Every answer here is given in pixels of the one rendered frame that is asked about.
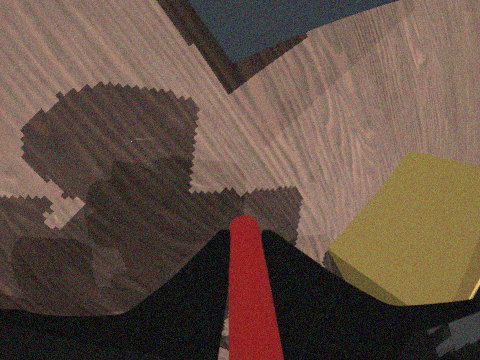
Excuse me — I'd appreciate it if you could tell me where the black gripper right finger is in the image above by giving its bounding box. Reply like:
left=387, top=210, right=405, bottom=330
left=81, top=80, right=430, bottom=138
left=261, top=231, right=480, bottom=360

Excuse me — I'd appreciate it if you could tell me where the red peg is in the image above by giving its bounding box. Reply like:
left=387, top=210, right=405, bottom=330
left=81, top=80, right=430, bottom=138
left=228, top=216, right=284, bottom=360

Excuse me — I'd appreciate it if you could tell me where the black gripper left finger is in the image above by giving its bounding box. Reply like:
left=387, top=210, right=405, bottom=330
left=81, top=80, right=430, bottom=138
left=0, top=229, right=231, bottom=360

